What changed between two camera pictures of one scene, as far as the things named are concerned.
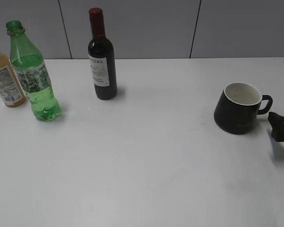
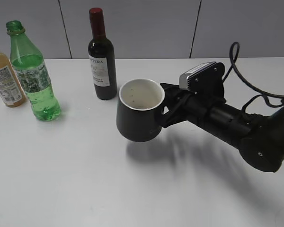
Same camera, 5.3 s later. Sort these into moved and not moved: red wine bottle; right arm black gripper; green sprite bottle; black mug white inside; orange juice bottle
Moved: right arm black gripper; black mug white inside
Not moved: green sprite bottle; red wine bottle; orange juice bottle
